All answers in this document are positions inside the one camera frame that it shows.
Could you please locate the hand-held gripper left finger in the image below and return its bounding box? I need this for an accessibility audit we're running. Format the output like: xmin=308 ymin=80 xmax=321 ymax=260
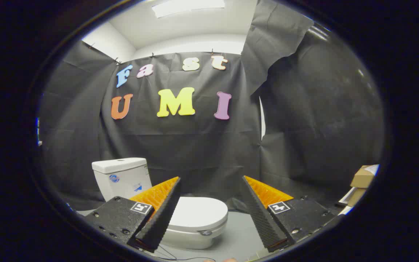
xmin=84 ymin=176 xmax=181 ymax=253

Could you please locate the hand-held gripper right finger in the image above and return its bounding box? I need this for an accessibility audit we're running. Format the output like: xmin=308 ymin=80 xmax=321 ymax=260
xmin=242 ymin=175 xmax=341 ymax=253

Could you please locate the white toilet lid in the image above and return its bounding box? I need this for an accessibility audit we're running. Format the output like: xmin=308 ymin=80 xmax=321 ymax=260
xmin=169 ymin=197 xmax=228 ymax=230

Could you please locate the white toilet seat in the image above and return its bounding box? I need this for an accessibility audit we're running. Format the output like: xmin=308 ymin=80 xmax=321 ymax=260
xmin=168 ymin=219 xmax=228 ymax=235

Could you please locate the white toilet with tank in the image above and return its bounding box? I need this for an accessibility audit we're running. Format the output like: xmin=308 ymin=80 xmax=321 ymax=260
xmin=92 ymin=158 xmax=228 ymax=250

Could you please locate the black backdrop cloth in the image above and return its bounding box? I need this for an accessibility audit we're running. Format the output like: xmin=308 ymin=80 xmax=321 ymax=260
xmin=39 ymin=0 xmax=384 ymax=211

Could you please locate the small cardboard box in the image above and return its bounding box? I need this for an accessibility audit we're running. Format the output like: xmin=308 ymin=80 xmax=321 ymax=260
xmin=347 ymin=188 xmax=366 ymax=207

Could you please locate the large cardboard box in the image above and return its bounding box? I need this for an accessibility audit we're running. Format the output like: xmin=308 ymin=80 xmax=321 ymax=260
xmin=350 ymin=164 xmax=379 ymax=188

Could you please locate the tangle of thin black cables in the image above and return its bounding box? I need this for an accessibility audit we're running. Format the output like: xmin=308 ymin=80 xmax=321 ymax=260
xmin=151 ymin=245 xmax=216 ymax=262

